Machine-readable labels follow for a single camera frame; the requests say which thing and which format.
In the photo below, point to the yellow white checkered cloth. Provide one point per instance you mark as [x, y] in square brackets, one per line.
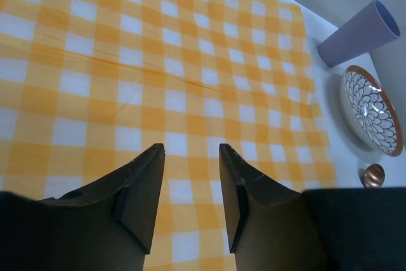
[87, 85]

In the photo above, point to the copper long-handled spoon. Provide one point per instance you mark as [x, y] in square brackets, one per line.
[373, 176]

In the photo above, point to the patterned ceramic plate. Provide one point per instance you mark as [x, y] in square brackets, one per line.
[369, 113]

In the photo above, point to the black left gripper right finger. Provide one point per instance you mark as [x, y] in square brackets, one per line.
[268, 225]

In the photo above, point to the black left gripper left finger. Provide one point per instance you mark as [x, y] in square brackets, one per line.
[105, 225]

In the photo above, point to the lavender plastic cup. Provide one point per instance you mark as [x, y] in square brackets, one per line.
[372, 27]

